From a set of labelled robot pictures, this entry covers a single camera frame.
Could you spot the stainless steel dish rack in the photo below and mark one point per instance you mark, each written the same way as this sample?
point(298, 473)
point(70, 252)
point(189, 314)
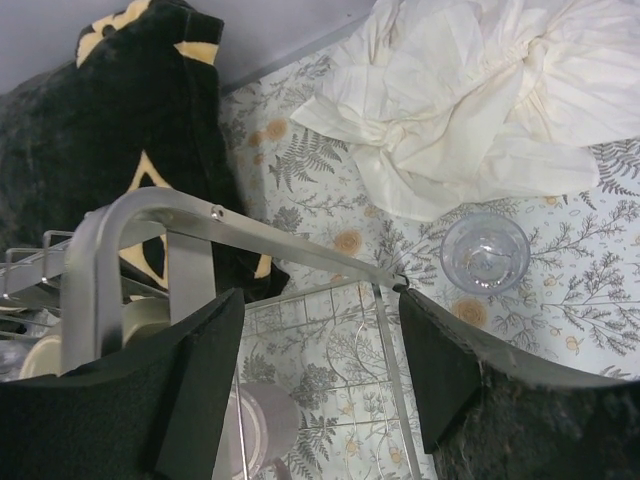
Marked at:
point(88, 264)

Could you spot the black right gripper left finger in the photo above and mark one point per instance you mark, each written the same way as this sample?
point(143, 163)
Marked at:
point(154, 410)

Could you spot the pink mug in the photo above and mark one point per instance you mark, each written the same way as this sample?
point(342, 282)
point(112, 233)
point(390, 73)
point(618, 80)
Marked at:
point(262, 424)

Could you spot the black floral plush blanket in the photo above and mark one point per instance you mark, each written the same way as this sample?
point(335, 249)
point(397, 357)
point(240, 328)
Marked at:
point(137, 107)

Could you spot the white crumpled cloth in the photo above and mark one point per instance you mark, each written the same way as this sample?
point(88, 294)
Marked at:
point(450, 102)

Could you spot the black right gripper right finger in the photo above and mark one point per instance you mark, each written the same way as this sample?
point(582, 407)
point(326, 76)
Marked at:
point(489, 410)

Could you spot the olive beige mug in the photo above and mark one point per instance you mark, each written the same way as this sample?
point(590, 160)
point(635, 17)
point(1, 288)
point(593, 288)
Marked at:
point(141, 318)

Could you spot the clear glass tumbler front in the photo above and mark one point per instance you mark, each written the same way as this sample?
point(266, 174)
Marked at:
point(13, 356)

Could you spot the clear faceted glass cup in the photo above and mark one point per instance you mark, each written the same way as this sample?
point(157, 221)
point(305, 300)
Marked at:
point(485, 254)

